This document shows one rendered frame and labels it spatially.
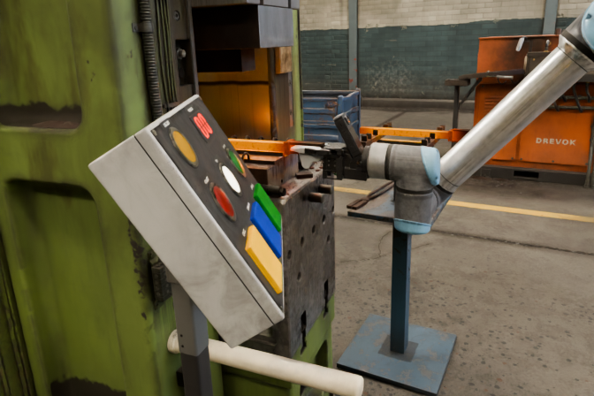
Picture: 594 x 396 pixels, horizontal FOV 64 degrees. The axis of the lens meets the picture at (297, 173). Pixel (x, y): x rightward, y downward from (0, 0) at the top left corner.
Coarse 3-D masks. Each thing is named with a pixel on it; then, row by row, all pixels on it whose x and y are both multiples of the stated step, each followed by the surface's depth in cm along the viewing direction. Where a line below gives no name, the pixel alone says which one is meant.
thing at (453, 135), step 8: (360, 128) 179; (368, 128) 178; (376, 128) 177; (384, 128) 176; (392, 128) 176; (400, 128) 175; (456, 128) 166; (416, 136) 170; (424, 136) 169; (440, 136) 166; (448, 136) 164; (456, 136) 165
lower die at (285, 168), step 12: (240, 156) 126; (252, 156) 125; (264, 156) 125; (276, 156) 125; (288, 156) 128; (252, 168) 118; (264, 168) 118; (276, 168) 122; (288, 168) 129; (264, 180) 118; (276, 180) 122
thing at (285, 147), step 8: (232, 144) 131; (240, 144) 130; (248, 144) 129; (256, 144) 128; (264, 144) 127; (272, 144) 126; (280, 144) 125; (288, 144) 124; (296, 144) 124; (304, 144) 123; (312, 144) 122; (320, 144) 121; (288, 152) 124; (296, 152) 124
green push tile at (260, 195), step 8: (256, 184) 84; (256, 192) 79; (264, 192) 84; (256, 200) 77; (264, 200) 80; (264, 208) 78; (272, 208) 83; (272, 216) 79; (280, 216) 85; (272, 224) 79; (280, 224) 81
